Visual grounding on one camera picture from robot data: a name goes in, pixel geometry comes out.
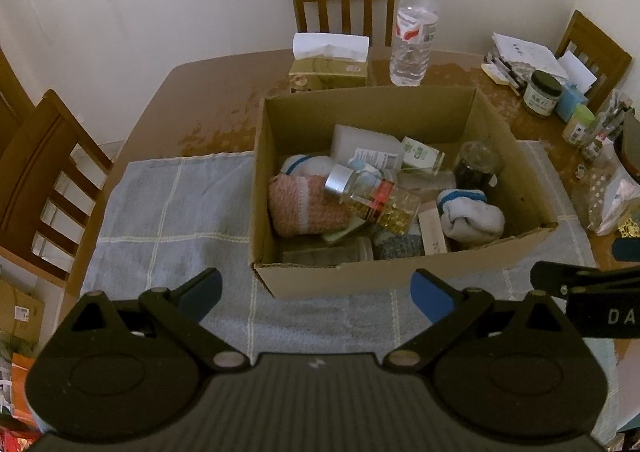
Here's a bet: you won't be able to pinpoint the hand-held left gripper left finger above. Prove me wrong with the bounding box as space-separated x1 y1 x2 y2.
67 268 251 375

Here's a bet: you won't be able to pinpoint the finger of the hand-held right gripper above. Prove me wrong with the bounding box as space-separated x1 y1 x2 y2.
530 259 640 300
612 238 640 263

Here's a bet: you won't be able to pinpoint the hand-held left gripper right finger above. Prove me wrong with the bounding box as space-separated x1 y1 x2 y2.
382 269 571 375

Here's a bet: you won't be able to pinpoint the grey-blue knitted sock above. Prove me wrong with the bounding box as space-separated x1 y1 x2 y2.
372 227 426 260

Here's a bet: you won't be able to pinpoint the slim cream box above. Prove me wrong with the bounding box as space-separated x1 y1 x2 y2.
417 208 448 255

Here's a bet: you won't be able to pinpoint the cardboard box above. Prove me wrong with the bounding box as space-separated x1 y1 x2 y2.
250 86 560 300

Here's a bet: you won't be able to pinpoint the white sock with blue band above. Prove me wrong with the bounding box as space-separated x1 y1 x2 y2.
436 188 506 245
281 154 335 180

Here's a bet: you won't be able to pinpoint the silver-lidded jar of yellow capsules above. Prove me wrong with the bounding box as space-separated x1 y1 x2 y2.
324 163 422 235

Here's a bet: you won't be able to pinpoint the pink knitted sock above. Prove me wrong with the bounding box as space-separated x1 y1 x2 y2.
268 172 351 238

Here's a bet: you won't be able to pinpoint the clear jar of dark contents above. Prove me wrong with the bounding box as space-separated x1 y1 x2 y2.
452 141 503 195

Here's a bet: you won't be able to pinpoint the green-white tin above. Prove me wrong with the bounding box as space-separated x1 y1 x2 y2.
399 136 445 170

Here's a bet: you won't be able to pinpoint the white translucent plastic box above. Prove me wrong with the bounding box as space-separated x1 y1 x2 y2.
330 124 406 170

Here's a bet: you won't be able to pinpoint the large clear plastic jar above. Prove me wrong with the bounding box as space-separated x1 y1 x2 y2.
582 114 640 235

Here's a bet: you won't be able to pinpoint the checked grey-green towel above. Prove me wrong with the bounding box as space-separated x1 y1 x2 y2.
80 139 621 433

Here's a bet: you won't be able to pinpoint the bundle of sachets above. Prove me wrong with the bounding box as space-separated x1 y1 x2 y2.
582 89 636 158

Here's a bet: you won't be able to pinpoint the small green-white container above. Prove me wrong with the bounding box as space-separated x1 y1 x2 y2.
561 104 596 145

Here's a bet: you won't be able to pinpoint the dark glass jar white label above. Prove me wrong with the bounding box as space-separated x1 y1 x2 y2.
522 70 563 119

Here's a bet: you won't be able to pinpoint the brown cardboard carton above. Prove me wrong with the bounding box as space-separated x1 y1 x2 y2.
0 277 46 348

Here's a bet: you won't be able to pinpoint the white envelope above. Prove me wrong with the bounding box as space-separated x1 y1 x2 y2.
555 49 598 93

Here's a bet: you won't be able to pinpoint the pile of papers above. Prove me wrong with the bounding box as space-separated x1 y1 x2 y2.
481 32 571 95

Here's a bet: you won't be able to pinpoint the red printed packet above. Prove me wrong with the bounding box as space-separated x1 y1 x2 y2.
0 424 43 452

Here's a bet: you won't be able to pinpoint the gold tissue box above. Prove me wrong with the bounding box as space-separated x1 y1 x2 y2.
287 32 371 94

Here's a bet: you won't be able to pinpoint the clear plastic water bottle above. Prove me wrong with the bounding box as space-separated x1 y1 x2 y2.
389 0 440 87

